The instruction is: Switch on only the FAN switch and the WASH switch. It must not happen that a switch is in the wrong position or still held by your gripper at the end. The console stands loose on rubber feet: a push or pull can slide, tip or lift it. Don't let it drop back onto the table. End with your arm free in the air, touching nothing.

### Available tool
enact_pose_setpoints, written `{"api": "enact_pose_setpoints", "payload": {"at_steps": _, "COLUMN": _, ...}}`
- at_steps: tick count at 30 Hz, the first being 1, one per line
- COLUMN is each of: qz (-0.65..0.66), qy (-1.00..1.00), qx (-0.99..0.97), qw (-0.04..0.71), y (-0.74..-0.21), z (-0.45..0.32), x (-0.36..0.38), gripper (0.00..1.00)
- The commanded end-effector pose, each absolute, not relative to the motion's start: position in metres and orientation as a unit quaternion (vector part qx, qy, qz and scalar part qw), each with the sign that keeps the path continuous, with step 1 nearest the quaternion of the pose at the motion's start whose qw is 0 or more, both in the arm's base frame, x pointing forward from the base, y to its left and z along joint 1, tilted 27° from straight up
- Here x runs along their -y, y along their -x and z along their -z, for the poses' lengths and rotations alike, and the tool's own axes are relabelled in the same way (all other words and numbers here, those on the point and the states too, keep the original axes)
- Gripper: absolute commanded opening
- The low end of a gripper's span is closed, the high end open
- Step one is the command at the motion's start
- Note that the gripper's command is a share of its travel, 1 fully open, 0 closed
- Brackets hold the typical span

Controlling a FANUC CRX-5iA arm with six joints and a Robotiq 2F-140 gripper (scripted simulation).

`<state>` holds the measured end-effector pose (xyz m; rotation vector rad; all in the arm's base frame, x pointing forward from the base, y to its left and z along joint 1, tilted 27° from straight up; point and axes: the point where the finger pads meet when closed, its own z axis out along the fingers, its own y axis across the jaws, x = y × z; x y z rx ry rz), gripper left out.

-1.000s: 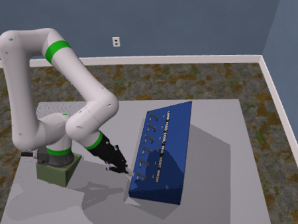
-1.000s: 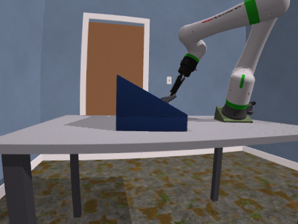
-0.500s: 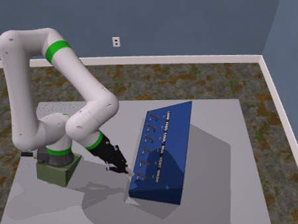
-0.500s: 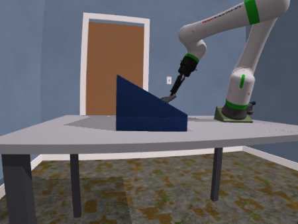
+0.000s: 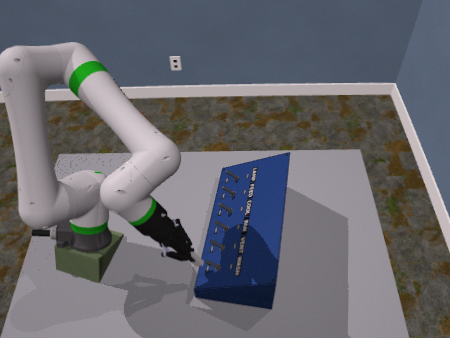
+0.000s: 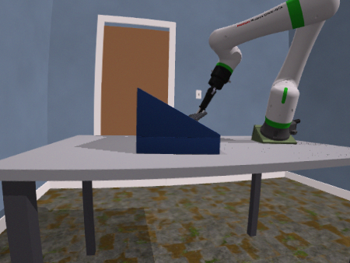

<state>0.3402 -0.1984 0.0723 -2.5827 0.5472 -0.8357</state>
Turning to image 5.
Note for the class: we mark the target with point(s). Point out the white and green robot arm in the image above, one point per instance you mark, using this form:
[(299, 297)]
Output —
[(73, 203)]

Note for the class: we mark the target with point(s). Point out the blue switch console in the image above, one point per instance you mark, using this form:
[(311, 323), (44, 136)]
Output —
[(247, 232)]

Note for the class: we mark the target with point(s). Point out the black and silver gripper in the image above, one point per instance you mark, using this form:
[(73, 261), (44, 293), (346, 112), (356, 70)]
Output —
[(177, 239)]

